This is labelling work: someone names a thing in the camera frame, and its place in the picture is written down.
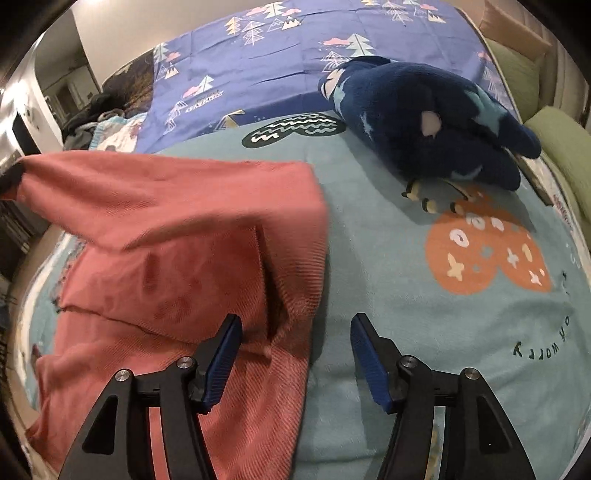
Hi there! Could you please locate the white and teal patterned quilt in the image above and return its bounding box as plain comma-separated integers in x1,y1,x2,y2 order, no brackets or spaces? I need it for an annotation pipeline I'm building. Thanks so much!
91,113,148,153

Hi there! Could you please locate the dark brown blanket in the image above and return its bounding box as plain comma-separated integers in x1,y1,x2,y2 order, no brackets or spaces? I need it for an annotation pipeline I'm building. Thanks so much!
102,48,158,116

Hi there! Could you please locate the navy star-patterned fleece garment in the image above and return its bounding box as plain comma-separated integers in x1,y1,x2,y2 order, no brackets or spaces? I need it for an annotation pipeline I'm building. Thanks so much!
318,56,542,191

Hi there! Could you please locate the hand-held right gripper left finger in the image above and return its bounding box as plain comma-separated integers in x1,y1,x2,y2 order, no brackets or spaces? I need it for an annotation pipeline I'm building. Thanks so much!
58,314,243,480

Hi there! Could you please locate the small green pillow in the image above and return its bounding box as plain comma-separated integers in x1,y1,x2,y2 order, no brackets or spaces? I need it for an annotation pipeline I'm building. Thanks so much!
485,39,542,108

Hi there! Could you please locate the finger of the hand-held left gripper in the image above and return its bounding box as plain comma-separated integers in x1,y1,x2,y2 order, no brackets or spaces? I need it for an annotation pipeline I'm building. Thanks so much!
0,161,26,202

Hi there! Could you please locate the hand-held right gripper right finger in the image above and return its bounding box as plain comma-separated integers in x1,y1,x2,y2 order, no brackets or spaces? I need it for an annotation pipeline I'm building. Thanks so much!
350,313,539,480

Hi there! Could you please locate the pink pillow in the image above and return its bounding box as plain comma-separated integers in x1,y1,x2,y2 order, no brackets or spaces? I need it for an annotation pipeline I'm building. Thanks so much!
480,0,551,57

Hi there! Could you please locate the purple tree print bedsheet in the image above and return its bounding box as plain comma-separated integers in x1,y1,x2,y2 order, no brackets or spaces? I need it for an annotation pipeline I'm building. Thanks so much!
136,0,518,155

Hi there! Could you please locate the coral pink knit garment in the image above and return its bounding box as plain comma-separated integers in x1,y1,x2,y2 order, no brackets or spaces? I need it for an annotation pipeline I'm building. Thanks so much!
0,154,329,474

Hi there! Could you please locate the teal printed blanket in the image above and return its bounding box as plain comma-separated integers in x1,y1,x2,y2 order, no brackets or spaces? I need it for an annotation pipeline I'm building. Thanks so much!
9,111,591,480

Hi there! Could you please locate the large green pillow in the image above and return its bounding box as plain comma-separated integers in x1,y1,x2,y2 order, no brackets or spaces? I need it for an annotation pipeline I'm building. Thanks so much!
525,106,591,220

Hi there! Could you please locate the pile of dark clothes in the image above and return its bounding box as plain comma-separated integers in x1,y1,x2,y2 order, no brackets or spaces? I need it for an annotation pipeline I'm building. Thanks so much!
62,92,126,151

